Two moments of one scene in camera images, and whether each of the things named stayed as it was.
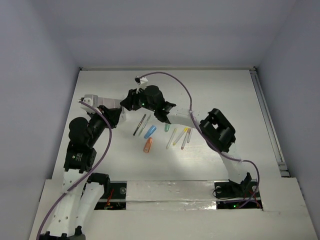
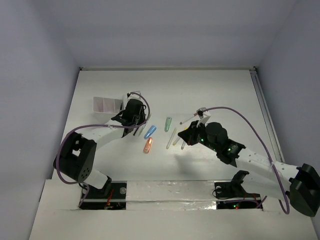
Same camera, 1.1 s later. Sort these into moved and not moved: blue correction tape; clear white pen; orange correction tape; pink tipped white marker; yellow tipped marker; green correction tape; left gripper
Moved: left gripper
Not moved: green correction tape; yellow tipped marker; orange correction tape; blue correction tape; clear white pen; pink tipped white marker
